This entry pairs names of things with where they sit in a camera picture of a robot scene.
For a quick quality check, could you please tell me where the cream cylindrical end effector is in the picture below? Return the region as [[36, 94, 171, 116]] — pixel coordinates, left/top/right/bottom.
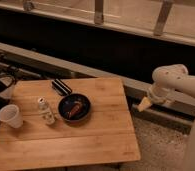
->
[[137, 84, 171, 112]]

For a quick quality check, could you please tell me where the small clear plastic bottle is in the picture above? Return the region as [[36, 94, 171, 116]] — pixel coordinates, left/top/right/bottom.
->
[[38, 98, 55, 125]]

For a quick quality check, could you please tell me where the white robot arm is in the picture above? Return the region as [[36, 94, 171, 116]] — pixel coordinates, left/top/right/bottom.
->
[[138, 64, 195, 171]]

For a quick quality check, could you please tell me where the brown sausage in pan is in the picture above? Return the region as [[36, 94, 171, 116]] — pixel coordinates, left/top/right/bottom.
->
[[68, 102, 83, 118]]

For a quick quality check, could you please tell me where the black frying pan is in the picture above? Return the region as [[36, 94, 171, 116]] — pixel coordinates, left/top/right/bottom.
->
[[52, 79, 91, 123]]

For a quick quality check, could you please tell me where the translucent white plastic cup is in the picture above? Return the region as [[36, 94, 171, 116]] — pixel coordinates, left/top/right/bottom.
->
[[0, 104, 23, 128]]

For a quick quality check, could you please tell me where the metal window frame rail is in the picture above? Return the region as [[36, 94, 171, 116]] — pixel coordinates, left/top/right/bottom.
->
[[0, 0, 195, 46]]

